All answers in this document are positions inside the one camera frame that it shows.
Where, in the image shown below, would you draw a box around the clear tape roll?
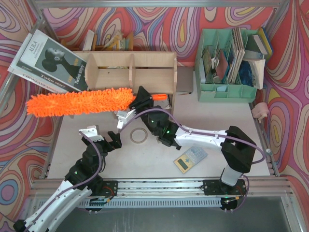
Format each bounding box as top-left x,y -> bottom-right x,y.
130,128 -> 148,144

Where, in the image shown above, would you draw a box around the gold grey calculator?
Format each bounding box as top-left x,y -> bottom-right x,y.
174,147 -> 208,174

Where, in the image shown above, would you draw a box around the orange microfiber duster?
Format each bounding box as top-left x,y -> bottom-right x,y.
25,87 -> 168,118

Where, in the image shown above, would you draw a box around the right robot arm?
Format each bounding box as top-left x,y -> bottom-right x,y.
129,86 -> 256,187

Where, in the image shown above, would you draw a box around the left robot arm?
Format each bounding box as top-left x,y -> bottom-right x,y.
14,128 -> 122,232

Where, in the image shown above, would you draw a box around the wooden bookshelf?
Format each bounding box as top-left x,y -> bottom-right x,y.
77,51 -> 177,95

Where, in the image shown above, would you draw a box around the spiral drawing notebook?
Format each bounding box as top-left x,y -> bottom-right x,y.
152,94 -> 171,110

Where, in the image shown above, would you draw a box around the books behind shelf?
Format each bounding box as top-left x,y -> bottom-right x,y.
60,30 -> 134,51

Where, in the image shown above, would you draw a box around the red notebook in organizer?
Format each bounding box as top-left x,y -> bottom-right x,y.
215,49 -> 229,81

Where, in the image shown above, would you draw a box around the green desk organizer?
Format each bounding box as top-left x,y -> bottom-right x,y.
195,29 -> 257,103

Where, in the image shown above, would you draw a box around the pink tape dispenser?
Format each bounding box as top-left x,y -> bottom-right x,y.
252,102 -> 269,123

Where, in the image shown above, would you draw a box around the stack of thin books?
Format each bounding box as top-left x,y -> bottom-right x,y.
227,27 -> 245,84

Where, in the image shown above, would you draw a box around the white book under Twins story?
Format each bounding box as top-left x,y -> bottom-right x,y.
8,33 -> 71,93

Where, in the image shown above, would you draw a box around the blue yellow book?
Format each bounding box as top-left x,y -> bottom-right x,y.
257,27 -> 273,57

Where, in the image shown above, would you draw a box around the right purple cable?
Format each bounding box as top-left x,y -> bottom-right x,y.
118,107 -> 266,213

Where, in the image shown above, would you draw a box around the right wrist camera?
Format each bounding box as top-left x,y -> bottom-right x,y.
116,109 -> 135,130

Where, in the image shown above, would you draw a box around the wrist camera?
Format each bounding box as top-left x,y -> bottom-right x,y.
79,125 -> 104,142
116,109 -> 135,130

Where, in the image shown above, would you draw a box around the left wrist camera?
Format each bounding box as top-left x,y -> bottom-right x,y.
79,125 -> 104,142

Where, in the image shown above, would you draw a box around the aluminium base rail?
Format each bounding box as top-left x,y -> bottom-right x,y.
29,175 -> 294,198

